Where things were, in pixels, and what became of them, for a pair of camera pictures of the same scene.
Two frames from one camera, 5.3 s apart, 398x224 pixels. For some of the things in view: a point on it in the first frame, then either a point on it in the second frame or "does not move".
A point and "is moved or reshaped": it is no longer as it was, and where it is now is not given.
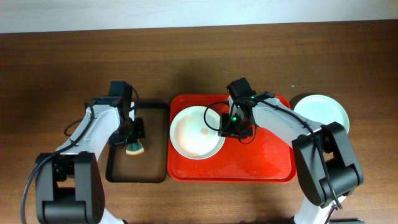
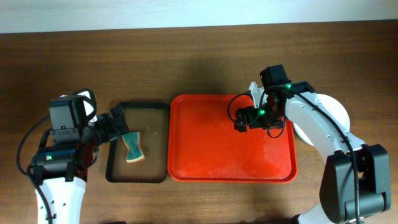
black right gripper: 232,133 to 242,117
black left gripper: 137,132 to 109,125
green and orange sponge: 135,148 is moved or reshaped
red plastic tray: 263,158 does not move
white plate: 194,132 to 334,108
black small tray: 152,165 does not move
